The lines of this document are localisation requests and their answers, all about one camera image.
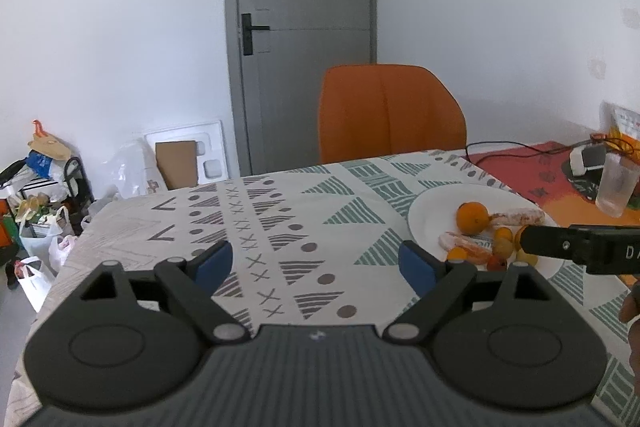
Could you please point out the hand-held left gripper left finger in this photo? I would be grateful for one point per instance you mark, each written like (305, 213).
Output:
(215, 263)

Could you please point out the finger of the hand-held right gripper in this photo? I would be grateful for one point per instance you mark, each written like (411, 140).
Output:
(547, 241)

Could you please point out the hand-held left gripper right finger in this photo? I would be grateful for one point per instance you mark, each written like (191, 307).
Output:
(417, 268)

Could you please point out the small yellow fruit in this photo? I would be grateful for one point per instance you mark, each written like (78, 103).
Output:
(502, 249)
(527, 258)

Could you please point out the medium orange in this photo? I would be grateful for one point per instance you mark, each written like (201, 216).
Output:
(520, 234)

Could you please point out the sausage snack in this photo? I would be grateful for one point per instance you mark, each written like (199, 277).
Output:
(515, 218)
(465, 242)

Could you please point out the small orange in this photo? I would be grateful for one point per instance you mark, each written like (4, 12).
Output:
(457, 254)
(503, 234)

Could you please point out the white round plate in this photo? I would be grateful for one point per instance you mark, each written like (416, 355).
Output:
(430, 214)

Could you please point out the small dark red fruit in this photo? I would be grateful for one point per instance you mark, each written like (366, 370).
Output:
(495, 264)

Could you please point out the large orange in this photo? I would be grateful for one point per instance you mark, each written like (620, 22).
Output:
(471, 217)

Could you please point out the person's right forearm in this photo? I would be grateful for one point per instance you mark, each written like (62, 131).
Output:
(636, 357)

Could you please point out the person's right hand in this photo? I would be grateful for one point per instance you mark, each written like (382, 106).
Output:
(629, 307)

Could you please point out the clear plastic cup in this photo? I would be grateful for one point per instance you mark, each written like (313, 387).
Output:
(616, 187)

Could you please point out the red orange table mat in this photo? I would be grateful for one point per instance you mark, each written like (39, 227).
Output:
(530, 172)

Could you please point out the white charger block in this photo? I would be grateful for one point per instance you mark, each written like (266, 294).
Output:
(587, 158)

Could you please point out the patterned tablecloth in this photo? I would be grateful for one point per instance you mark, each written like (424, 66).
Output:
(300, 217)

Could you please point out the cardboard box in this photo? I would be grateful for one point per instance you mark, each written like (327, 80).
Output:
(176, 164)

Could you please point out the white foam packaging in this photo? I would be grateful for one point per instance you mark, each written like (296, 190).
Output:
(212, 152)

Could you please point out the clear plastic bag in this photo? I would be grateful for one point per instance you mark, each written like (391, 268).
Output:
(127, 172)

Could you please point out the snack packet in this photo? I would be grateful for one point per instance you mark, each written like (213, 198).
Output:
(625, 122)

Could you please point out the orange chair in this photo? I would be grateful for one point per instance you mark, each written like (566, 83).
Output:
(390, 117)

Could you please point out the black metal rack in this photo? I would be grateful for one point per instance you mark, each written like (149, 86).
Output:
(77, 187)

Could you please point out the white plastic bag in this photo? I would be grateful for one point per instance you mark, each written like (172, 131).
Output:
(32, 282)
(42, 234)

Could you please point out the blue plastic bag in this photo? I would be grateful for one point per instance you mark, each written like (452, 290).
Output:
(39, 163)

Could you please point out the orange box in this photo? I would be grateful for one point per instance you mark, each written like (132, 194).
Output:
(5, 232)

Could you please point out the grey door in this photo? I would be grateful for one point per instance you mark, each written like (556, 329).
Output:
(305, 32)

